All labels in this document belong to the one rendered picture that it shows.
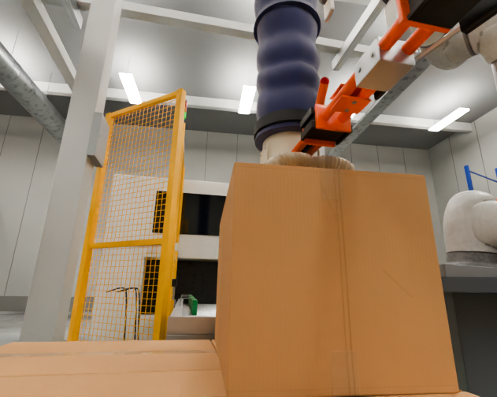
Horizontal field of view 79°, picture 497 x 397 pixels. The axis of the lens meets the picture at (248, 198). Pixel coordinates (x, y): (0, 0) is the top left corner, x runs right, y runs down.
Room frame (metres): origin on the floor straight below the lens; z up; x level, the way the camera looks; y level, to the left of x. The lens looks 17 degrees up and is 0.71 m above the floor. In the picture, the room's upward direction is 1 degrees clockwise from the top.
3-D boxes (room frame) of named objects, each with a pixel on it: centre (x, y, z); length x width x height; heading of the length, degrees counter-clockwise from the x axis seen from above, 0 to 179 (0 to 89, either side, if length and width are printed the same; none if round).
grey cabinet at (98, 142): (1.79, 0.98, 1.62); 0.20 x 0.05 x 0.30; 11
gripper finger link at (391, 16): (0.47, -0.28, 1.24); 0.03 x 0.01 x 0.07; 10
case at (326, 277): (0.86, -0.13, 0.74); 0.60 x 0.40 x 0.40; 8
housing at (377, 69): (0.42, -0.22, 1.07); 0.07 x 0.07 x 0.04; 11
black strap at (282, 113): (0.87, -0.13, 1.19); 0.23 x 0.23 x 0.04
